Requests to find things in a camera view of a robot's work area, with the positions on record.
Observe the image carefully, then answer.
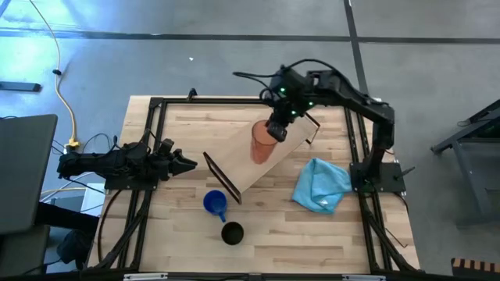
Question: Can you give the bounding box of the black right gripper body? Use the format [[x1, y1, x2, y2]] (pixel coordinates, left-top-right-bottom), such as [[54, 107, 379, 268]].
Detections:
[[269, 99, 304, 130]]

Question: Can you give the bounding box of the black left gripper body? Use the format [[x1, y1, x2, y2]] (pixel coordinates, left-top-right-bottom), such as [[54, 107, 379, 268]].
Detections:
[[147, 151, 178, 182]]

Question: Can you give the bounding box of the orange translucent plastic cup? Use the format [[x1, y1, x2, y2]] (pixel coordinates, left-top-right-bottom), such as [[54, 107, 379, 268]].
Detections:
[[250, 119, 279, 165]]

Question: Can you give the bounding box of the blue plastic mug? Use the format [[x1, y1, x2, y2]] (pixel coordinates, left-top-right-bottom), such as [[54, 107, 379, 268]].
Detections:
[[202, 190, 229, 224]]

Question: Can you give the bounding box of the black tumbler cup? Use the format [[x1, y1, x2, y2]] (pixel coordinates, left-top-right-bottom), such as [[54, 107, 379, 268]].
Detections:
[[220, 221, 245, 246]]

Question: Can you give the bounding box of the light blue cloth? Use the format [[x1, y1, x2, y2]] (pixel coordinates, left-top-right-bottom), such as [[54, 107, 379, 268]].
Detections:
[[291, 157, 353, 215]]

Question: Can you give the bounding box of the white box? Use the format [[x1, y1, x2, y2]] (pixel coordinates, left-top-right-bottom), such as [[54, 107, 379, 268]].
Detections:
[[80, 182, 107, 216]]

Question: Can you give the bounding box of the black beam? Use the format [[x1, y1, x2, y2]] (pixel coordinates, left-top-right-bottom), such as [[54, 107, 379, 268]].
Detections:
[[34, 201, 101, 235]]

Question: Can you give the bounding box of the black bag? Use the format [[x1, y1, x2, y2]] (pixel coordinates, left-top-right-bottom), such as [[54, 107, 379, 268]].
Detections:
[[56, 229, 95, 271]]

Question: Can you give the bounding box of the grey flat panel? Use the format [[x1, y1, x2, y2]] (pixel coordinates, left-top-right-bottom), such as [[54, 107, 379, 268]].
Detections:
[[0, 114, 59, 235]]

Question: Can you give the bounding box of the black bar on floor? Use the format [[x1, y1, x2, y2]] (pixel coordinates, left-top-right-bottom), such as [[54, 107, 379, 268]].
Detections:
[[0, 80, 42, 93]]

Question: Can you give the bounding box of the grey seat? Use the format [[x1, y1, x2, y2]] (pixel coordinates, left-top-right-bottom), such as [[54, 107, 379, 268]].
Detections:
[[0, 224, 51, 276]]

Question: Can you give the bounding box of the grey metal table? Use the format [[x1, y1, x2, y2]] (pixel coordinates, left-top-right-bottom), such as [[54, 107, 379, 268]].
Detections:
[[430, 99, 500, 228]]

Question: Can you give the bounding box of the orange black striped object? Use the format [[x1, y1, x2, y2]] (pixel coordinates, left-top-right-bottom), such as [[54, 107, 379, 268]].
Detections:
[[451, 257, 500, 280]]

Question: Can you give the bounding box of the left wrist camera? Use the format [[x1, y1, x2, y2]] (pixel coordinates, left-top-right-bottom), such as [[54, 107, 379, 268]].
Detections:
[[158, 137, 176, 155]]

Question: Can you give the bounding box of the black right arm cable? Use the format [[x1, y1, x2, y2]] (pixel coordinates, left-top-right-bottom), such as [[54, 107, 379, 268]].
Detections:
[[232, 58, 337, 91]]

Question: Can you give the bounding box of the black aluminium table frame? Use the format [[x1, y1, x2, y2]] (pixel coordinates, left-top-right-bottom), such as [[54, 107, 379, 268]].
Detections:
[[87, 87, 421, 274]]

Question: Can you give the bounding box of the yellow extension cable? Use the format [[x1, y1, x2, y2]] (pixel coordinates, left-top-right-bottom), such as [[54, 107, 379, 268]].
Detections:
[[27, 0, 82, 151]]

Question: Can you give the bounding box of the thin yellow cable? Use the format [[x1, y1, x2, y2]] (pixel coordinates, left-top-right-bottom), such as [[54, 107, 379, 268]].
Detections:
[[40, 187, 88, 196]]

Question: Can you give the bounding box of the white metal bracket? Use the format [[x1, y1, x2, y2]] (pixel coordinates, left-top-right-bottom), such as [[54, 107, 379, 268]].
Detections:
[[123, 272, 169, 281], [341, 274, 387, 281]]

